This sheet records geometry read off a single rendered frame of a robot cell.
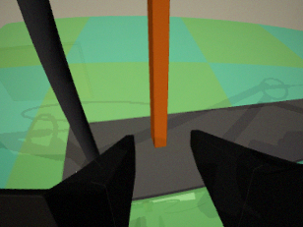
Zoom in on orange bar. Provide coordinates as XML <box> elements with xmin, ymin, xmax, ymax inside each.
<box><xmin>147</xmin><ymin>0</ymin><xmax>170</xmax><ymax>148</ymax></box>

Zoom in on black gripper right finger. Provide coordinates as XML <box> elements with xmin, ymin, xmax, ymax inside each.
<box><xmin>189</xmin><ymin>130</ymin><xmax>303</xmax><ymax>227</ymax></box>

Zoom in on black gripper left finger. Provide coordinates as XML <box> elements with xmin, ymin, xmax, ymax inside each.
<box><xmin>0</xmin><ymin>136</ymin><xmax>136</xmax><ymax>227</ymax></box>

